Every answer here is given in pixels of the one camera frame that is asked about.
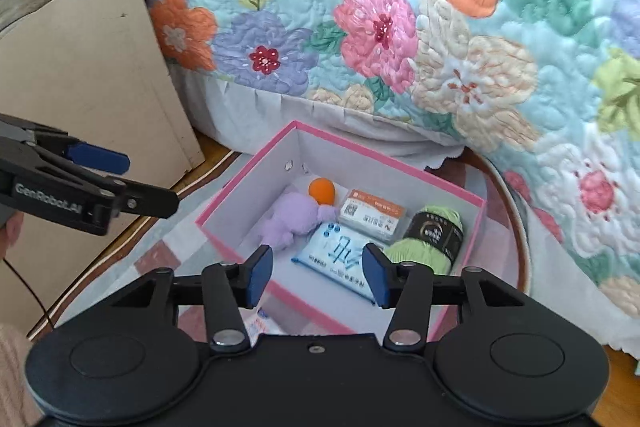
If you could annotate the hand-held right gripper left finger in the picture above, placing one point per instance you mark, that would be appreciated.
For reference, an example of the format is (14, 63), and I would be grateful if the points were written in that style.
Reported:
(260, 277)

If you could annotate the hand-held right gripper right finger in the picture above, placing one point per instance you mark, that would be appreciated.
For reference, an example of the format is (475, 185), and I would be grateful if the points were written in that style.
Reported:
(375, 277)

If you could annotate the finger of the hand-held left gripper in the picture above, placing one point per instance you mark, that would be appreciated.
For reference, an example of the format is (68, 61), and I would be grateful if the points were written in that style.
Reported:
(75, 202)
(97, 158)

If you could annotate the blue white wet wipes pack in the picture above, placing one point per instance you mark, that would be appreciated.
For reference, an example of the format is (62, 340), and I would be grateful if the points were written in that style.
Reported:
(335, 257)

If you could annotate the clear box with orange label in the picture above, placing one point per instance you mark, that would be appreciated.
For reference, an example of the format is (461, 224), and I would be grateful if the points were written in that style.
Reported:
(372, 214)

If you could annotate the purple plush toy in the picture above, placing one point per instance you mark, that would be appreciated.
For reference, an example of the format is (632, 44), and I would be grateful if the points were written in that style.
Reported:
(290, 217)

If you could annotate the orange makeup sponge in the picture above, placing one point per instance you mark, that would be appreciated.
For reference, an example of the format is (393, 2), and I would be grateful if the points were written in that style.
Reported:
(321, 190)

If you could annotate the pink cardboard box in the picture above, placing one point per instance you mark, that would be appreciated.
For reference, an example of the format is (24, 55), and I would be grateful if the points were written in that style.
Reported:
(380, 167)

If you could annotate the white tissue pack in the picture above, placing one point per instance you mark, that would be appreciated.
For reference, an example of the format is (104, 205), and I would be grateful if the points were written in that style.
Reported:
(262, 324)

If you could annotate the green yarn ball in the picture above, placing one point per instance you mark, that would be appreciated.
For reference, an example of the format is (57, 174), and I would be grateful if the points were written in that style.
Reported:
(420, 249)

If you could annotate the beige cardboard board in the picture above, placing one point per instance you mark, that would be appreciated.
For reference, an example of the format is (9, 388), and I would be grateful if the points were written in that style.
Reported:
(100, 82)

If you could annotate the white bed skirt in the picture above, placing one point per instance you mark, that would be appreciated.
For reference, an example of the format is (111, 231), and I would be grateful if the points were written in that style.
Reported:
(240, 117)

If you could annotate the floral quilt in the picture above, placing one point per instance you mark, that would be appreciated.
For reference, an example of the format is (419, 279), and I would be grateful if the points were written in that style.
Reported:
(400, 32)

